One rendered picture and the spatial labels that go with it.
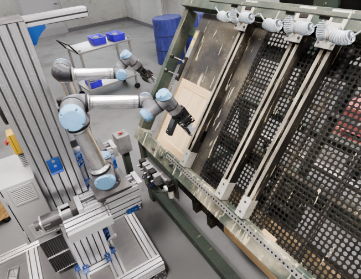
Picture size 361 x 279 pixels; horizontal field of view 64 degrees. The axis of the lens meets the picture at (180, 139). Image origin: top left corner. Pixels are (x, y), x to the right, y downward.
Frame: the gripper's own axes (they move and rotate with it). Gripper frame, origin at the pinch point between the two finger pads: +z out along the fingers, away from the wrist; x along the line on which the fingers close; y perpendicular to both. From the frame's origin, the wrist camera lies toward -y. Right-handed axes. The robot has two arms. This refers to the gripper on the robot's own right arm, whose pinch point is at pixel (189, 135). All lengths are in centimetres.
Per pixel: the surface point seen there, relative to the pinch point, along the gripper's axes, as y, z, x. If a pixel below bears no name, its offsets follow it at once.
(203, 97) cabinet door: 31, 17, 38
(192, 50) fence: 54, 2, 71
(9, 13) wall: -65, 10, 1060
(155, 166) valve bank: -31, 49, 54
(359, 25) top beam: 86, -18, -45
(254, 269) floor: -31, 132, -28
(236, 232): -20, 44, -40
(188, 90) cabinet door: 30, 17, 57
